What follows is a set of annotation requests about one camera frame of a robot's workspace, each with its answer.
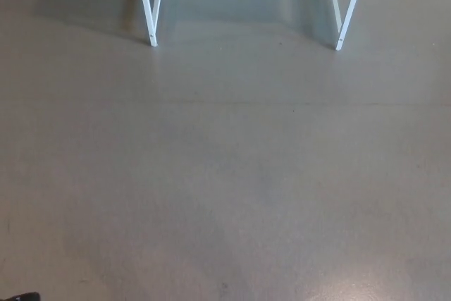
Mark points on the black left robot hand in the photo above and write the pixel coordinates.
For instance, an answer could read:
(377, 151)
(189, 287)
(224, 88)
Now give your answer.
(24, 297)

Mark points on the white metal table leg frame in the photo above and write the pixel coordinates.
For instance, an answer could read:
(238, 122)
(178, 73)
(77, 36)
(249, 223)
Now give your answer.
(347, 15)
(152, 15)

